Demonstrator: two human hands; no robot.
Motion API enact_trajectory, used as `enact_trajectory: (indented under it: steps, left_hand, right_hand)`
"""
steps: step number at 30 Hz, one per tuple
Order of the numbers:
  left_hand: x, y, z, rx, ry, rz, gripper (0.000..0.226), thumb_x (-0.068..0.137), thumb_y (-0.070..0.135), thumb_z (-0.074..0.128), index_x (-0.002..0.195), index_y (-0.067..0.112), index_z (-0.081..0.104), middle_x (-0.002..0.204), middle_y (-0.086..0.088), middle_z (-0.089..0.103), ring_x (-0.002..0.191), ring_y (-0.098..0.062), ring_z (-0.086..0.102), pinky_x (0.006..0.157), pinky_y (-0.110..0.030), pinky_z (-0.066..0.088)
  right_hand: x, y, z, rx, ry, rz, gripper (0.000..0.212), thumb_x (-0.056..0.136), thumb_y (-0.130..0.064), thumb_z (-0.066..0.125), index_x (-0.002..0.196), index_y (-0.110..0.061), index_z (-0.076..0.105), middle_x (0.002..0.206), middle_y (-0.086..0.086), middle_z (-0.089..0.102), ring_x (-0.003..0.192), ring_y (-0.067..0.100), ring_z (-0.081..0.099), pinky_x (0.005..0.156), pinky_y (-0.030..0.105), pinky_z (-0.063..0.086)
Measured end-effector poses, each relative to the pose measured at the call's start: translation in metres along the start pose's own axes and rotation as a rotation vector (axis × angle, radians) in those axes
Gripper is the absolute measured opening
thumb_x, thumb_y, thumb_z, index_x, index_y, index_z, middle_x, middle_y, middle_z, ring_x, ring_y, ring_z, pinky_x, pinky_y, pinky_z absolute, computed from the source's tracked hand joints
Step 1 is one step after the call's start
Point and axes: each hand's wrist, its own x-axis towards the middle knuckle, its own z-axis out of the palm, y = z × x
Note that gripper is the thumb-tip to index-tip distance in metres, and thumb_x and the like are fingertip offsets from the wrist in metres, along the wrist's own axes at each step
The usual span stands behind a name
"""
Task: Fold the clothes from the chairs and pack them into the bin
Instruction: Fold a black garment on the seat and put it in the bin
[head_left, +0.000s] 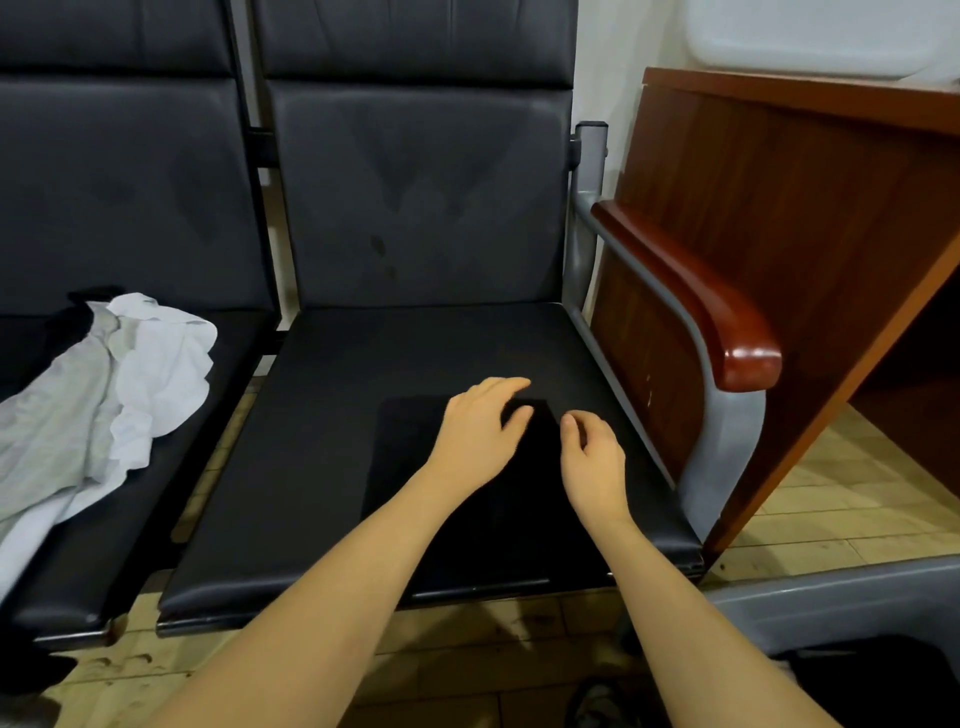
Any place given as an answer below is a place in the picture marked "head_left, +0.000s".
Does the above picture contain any person's left hand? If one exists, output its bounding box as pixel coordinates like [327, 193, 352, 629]
[411, 375, 537, 507]

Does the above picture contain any person's left forearm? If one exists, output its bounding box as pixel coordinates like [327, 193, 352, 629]
[150, 480, 459, 728]

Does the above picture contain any person's right hand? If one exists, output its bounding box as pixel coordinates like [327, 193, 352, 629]
[558, 408, 636, 533]

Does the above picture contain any person's black shoe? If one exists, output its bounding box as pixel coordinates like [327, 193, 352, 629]
[567, 675, 635, 728]

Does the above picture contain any grey plastic storage bin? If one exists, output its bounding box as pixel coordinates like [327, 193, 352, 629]
[702, 553, 960, 728]

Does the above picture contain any brown wooden desk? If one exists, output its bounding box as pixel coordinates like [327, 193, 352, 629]
[588, 64, 960, 563]

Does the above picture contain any white plastic tray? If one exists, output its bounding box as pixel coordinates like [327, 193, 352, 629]
[681, 0, 960, 86]

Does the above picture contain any pile of clothes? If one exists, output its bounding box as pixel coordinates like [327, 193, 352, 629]
[0, 288, 222, 605]

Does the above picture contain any black leather bench seat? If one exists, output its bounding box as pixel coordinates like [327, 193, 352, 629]
[0, 0, 285, 650]
[154, 0, 710, 638]

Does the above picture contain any brown wooden bench armrest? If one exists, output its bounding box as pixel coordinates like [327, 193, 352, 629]
[589, 198, 788, 396]

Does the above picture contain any person's right forearm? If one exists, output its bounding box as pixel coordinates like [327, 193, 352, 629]
[577, 510, 842, 728]

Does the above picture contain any black garment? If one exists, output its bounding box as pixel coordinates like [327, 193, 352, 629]
[358, 390, 635, 584]

